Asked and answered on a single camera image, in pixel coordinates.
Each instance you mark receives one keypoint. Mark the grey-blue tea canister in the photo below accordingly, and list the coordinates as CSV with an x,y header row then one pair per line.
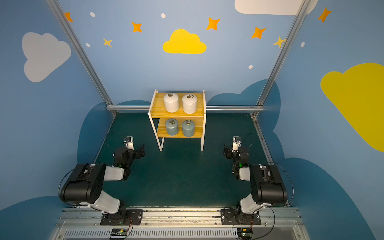
x,y
188,127
172,127

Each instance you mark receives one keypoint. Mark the right aluminium frame post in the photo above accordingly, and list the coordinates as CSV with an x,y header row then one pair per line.
x,y
291,36

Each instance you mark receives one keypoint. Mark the left aluminium frame post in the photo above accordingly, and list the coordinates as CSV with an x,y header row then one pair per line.
x,y
60,16

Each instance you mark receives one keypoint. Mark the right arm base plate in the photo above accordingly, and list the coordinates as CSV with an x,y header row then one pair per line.
x,y
230,216

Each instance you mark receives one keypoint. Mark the rear aluminium frame bar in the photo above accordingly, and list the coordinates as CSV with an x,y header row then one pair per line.
x,y
208,108

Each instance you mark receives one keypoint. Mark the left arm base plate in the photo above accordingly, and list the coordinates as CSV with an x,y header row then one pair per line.
x,y
129,217

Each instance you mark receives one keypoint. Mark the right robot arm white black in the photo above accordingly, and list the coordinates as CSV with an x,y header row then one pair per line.
x,y
266,184

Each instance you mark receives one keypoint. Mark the left controller board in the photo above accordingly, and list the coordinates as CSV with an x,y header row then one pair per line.
x,y
118,234

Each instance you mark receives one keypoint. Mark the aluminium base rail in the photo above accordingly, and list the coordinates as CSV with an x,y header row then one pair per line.
x,y
190,223

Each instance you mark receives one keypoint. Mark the wooden two-tier shelf white frame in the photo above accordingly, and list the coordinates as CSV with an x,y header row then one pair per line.
x,y
158,116

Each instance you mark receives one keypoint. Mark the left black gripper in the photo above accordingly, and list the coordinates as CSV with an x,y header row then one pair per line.
x,y
137,151

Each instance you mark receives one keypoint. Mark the controller board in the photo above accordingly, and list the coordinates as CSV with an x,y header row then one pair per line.
x,y
244,233
118,234

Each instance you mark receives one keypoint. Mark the white tea canister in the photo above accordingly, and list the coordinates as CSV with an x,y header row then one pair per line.
x,y
189,103
171,102

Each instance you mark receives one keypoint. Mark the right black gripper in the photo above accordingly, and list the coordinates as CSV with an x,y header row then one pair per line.
x,y
229,153

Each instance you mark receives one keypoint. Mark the right controller board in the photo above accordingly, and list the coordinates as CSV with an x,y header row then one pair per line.
x,y
244,233

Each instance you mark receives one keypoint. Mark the aluminium frame post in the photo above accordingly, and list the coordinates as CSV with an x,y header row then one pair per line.
x,y
291,36
60,16

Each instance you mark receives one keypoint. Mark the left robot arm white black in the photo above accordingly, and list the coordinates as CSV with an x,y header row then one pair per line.
x,y
84,186

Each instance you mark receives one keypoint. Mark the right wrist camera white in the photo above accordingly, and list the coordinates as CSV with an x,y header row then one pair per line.
x,y
237,141

